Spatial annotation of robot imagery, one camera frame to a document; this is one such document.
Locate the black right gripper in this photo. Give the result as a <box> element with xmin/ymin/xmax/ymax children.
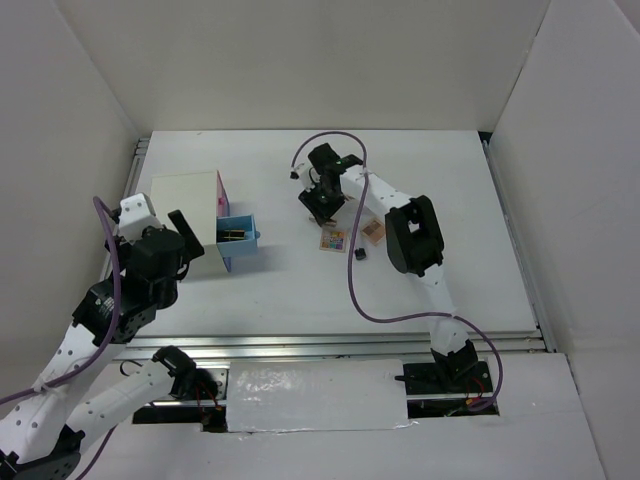
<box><xmin>299</xmin><ymin>178</ymin><xmax>346</xmax><ymax>227</ymax></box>

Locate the black gold lipstick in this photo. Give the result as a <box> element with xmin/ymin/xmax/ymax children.
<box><xmin>219</xmin><ymin>229</ymin><xmax>245</xmax><ymax>242</ymax></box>

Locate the light blue drawer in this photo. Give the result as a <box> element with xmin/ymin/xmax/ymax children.
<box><xmin>216</xmin><ymin>214</ymin><xmax>260</xmax><ymax>258</ymax></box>

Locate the pink drawer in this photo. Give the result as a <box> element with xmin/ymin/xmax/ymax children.
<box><xmin>216</xmin><ymin>171</ymin><xmax>230</xmax><ymax>217</ymax></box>

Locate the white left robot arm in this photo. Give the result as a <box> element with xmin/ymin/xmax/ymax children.
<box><xmin>1</xmin><ymin>210</ymin><xmax>219</xmax><ymax>479</ymax></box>

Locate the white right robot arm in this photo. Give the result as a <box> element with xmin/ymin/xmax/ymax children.
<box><xmin>290</xmin><ymin>143</ymin><xmax>478</xmax><ymax>392</ymax></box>

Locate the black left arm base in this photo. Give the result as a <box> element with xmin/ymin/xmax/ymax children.
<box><xmin>131</xmin><ymin>368</ymin><xmax>229</xmax><ymax>433</ymax></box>

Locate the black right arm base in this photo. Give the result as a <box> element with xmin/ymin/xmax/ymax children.
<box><xmin>395</xmin><ymin>361</ymin><xmax>493</xmax><ymax>398</ymax></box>

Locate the purple blue drawer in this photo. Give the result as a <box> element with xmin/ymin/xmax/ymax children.
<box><xmin>222</xmin><ymin>257</ymin><xmax>232</xmax><ymax>273</ymax></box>

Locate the colourful eyeshadow palette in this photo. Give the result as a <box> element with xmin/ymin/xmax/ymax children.
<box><xmin>319</xmin><ymin>229</ymin><xmax>348</xmax><ymax>253</ymax></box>

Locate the white drawer cabinet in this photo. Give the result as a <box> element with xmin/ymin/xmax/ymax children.
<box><xmin>150</xmin><ymin>170</ymin><xmax>232</xmax><ymax>280</ymax></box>

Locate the square blush palette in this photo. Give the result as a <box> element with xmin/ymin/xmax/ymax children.
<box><xmin>360</xmin><ymin>218</ymin><xmax>386</xmax><ymax>245</ymax></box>

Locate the small black cap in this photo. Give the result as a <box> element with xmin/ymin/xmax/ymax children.
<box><xmin>354</xmin><ymin>248</ymin><xmax>367</xmax><ymax>261</ymax></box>

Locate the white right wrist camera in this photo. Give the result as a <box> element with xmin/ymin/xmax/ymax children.
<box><xmin>289</xmin><ymin>162</ymin><xmax>310</xmax><ymax>180</ymax></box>

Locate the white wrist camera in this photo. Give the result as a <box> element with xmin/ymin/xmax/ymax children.
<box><xmin>289</xmin><ymin>162</ymin><xmax>310</xmax><ymax>180</ymax></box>
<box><xmin>118</xmin><ymin>193</ymin><xmax>162</xmax><ymax>243</ymax></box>

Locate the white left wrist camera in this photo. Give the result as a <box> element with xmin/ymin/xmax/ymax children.
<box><xmin>118</xmin><ymin>193</ymin><xmax>162</xmax><ymax>243</ymax></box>

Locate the aluminium frame rail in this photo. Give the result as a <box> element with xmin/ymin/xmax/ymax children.
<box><xmin>114</xmin><ymin>331</ymin><xmax>546</xmax><ymax>359</ymax></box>

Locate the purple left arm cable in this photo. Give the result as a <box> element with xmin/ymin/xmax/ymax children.
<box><xmin>0</xmin><ymin>195</ymin><xmax>126</xmax><ymax>480</ymax></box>

